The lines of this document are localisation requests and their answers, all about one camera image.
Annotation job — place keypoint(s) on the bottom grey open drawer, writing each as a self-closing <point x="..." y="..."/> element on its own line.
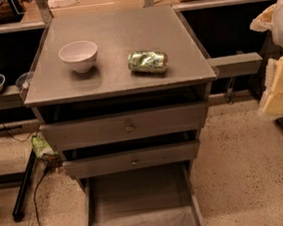
<point x="154" y="196"/>

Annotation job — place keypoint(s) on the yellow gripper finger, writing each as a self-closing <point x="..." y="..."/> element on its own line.
<point x="264" y="21"/>

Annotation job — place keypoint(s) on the crushed green can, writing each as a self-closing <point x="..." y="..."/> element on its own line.
<point x="147" y="62"/>

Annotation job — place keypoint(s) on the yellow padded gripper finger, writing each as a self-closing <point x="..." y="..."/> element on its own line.
<point x="271" y="103"/>

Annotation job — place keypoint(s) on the small clear glass bowl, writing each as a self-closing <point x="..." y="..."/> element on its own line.
<point x="24" y="81"/>

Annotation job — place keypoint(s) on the middle grey drawer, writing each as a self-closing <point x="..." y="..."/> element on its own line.
<point x="130" y="160"/>

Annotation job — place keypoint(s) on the green snack bag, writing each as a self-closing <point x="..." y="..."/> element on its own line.
<point x="43" y="150"/>

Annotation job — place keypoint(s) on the black metal leg bar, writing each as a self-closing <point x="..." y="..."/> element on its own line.
<point x="17" y="213"/>

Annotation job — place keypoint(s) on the white ceramic bowl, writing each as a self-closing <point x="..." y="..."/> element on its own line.
<point x="79" y="56"/>

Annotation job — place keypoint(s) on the top grey drawer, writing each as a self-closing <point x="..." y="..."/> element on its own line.
<point x="105" y="129"/>

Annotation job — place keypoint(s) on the grey drawer cabinet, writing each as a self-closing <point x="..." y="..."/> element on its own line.
<point x="59" y="94"/>

